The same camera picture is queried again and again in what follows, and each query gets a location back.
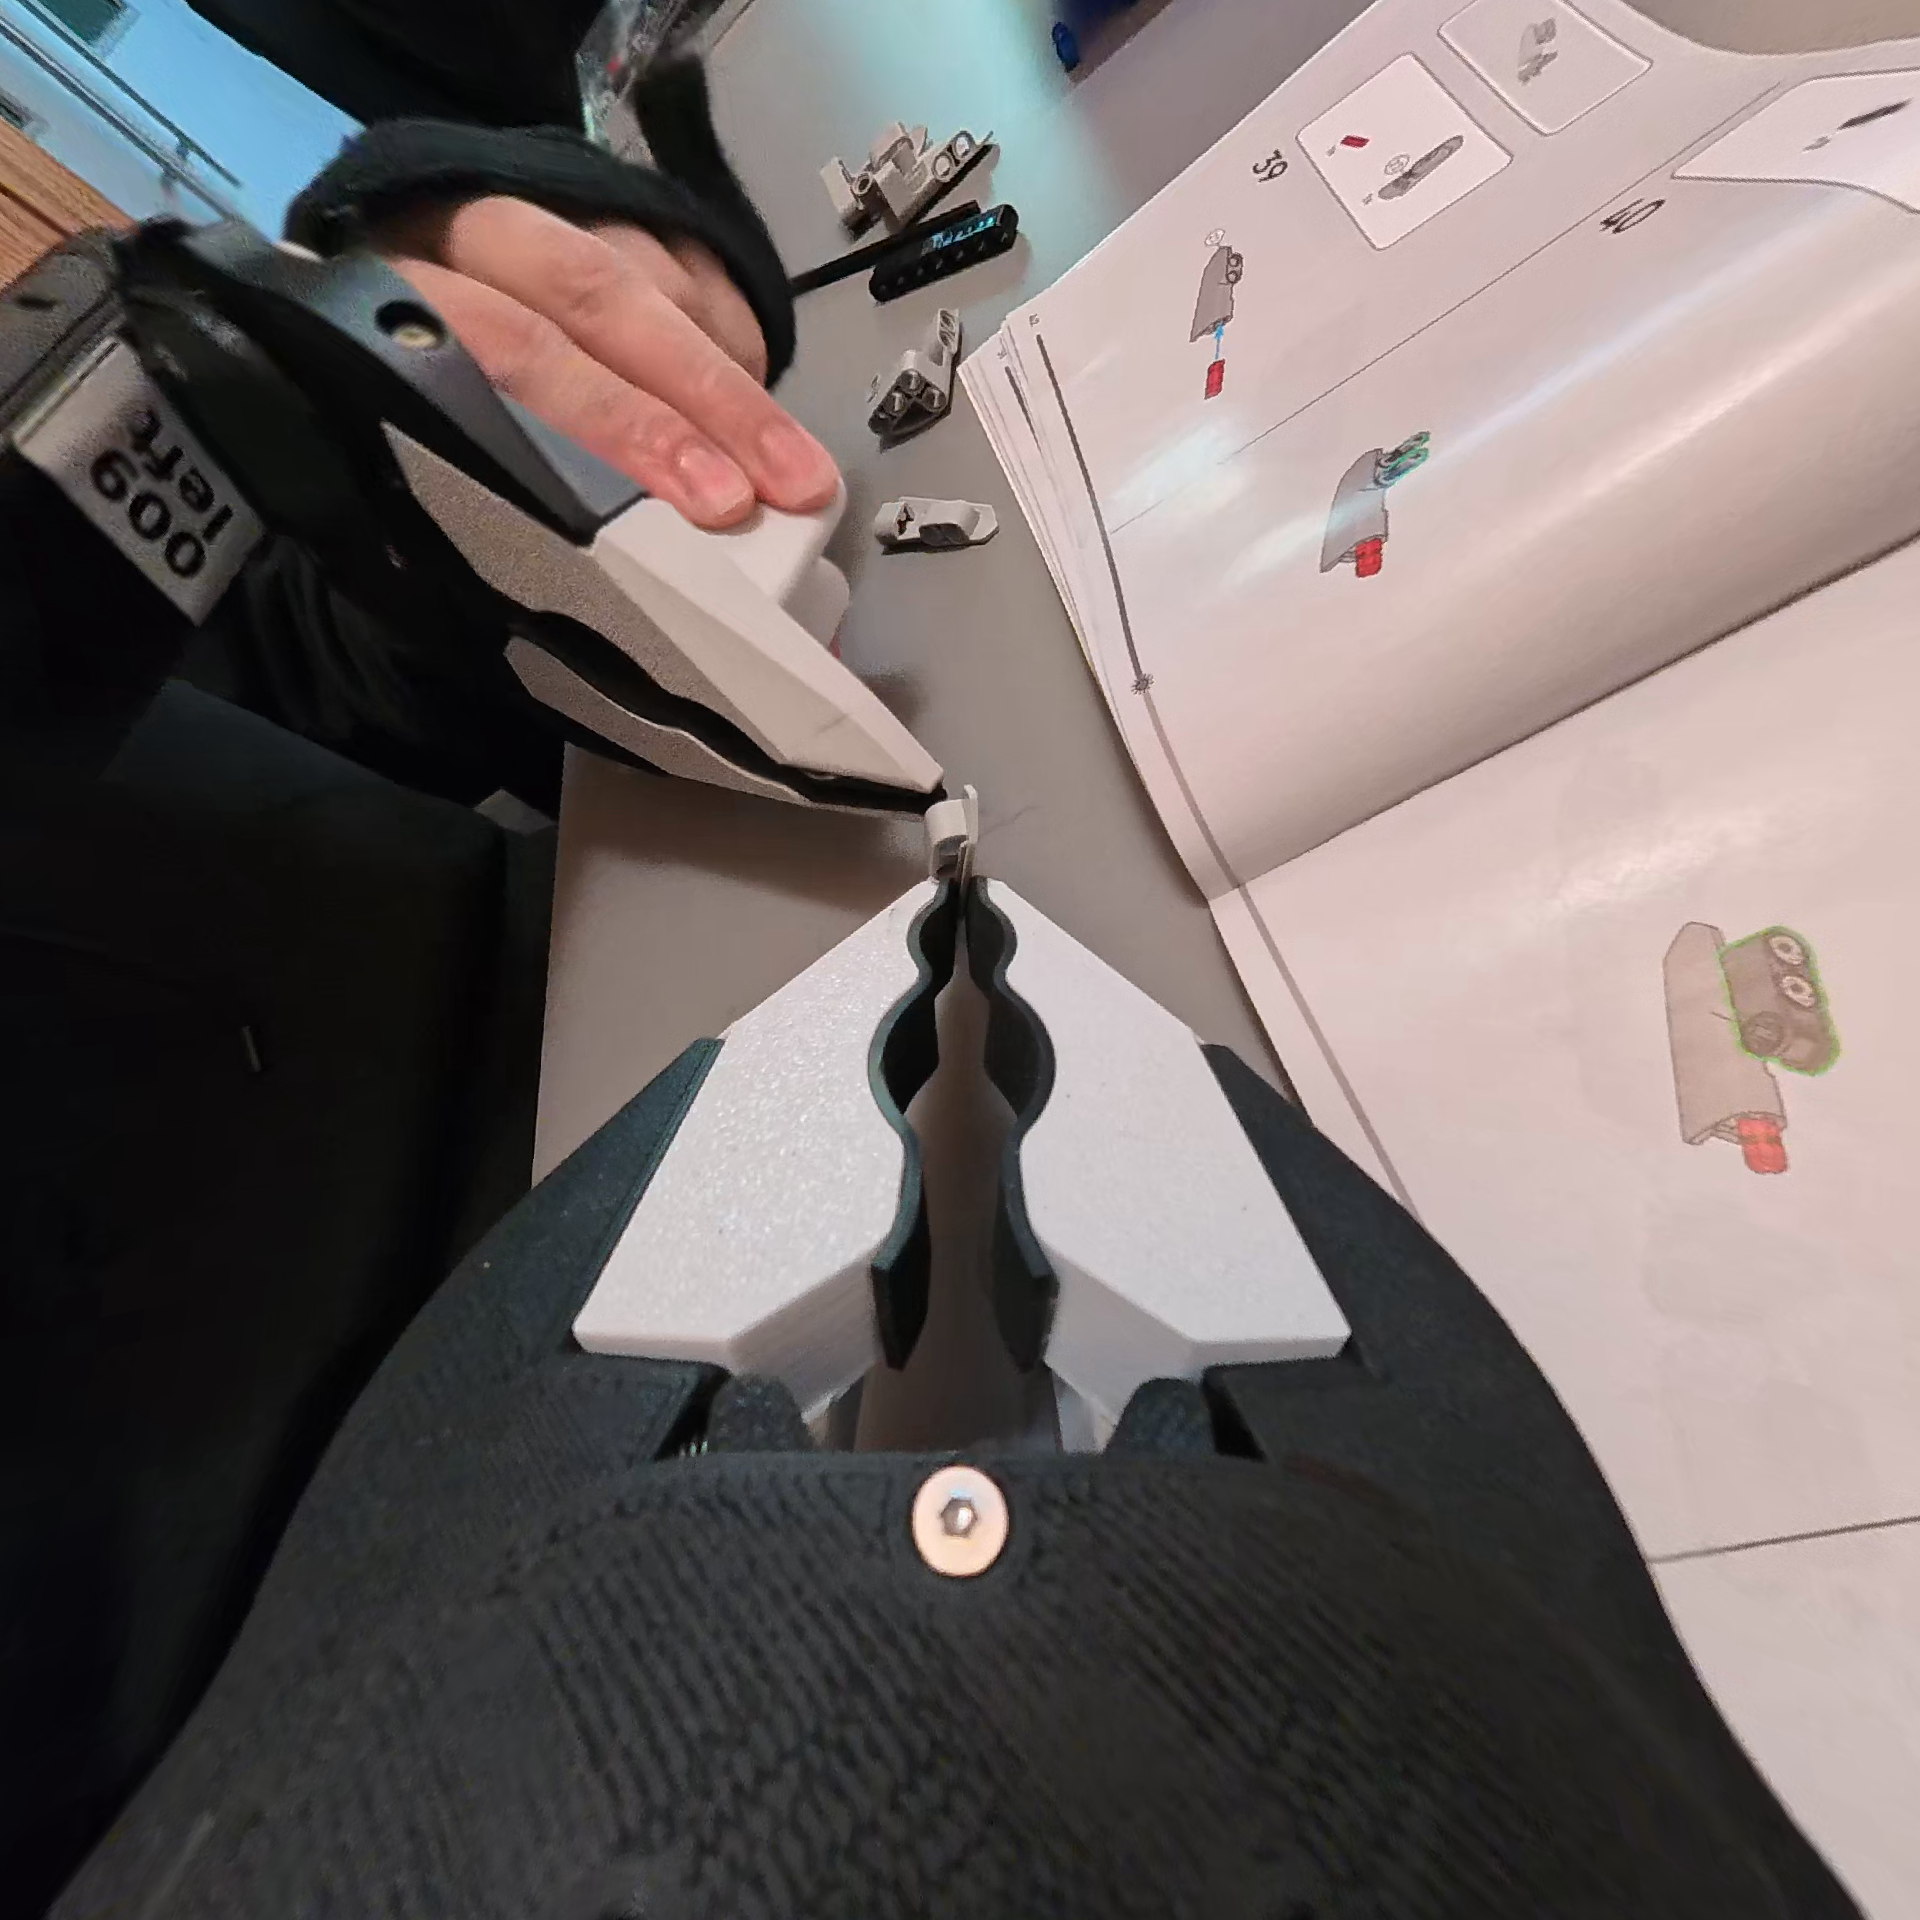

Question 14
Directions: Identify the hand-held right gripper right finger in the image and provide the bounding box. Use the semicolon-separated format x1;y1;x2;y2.
961;879;1352;1420

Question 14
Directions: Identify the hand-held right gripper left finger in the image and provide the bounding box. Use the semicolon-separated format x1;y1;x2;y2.
571;879;962;1420

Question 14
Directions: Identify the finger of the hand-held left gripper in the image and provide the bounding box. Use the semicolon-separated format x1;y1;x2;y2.
382;423;946;799
502;635;933;822

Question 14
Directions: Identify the person's left hand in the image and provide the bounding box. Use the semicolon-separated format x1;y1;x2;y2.
397;221;842;525

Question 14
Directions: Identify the grey flat toy connector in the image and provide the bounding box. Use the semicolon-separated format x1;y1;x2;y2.
871;498;1003;556

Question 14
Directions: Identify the grey angled toy connector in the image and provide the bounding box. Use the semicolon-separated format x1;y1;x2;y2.
862;306;970;441

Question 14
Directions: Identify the black toy beam with holes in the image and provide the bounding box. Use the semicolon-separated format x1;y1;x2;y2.
870;201;1024;305

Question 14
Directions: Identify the grey toy brick assembly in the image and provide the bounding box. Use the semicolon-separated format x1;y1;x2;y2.
818;128;999;238

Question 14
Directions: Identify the person's black clothing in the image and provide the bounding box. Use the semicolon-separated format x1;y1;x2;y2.
0;433;564;1861

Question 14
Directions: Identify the clear plastic parts bag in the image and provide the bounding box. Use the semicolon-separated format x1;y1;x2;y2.
576;0;720;117

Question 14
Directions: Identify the white instruction booklet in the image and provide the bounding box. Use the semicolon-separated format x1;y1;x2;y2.
961;0;1920;1564

